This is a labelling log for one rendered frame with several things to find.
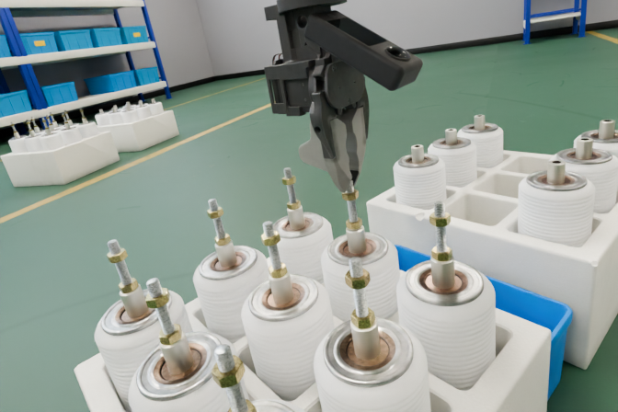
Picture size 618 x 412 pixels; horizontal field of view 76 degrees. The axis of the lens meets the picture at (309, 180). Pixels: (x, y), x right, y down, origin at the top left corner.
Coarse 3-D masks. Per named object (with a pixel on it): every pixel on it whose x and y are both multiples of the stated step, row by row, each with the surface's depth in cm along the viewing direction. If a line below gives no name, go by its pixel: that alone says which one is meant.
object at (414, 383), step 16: (320, 352) 34; (416, 352) 32; (320, 368) 33; (416, 368) 31; (320, 384) 32; (336, 384) 31; (400, 384) 30; (416, 384) 30; (320, 400) 34; (336, 400) 30; (352, 400) 30; (368, 400) 29; (384, 400) 29; (400, 400) 29; (416, 400) 30
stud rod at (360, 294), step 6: (354, 258) 31; (360, 258) 31; (354, 264) 30; (360, 264) 30; (354, 270) 30; (360, 270) 30; (354, 276) 30; (360, 276) 30; (354, 294) 31; (360, 294) 31; (354, 300) 32; (360, 300) 31; (366, 300) 32; (360, 306) 31; (366, 306) 32; (360, 312) 32; (366, 312) 32
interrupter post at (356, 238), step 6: (348, 228) 48; (360, 228) 48; (348, 234) 48; (354, 234) 47; (360, 234) 47; (348, 240) 48; (354, 240) 47; (360, 240) 48; (354, 246) 48; (360, 246) 48; (354, 252) 48; (360, 252) 48
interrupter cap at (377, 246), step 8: (368, 232) 52; (336, 240) 51; (344, 240) 51; (368, 240) 50; (376, 240) 50; (384, 240) 49; (328, 248) 49; (336, 248) 49; (344, 248) 50; (368, 248) 49; (376, 248) 48; (384, 248) 47; (328, 256) 48; (336, 256) 48; (344, 256) 47; (352, 256) 47; (360, 256) 47; (368, 256) 47; (376, 256) 46; (344, 264) 46
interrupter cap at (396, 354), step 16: (384, 320) 36; (336, 336) 35; (384, 336) 34; (400, 336) 34; (336, 352) 33; (352, 352) 33; (384, 352) 33; (400, 352) 32; (336, 368) 32; (352, 368) 32; (368, 368) 31; (384, 368) 31; (400, 368) 31; (352, 384) 30; (368, 384) 30; (384, 384) 30
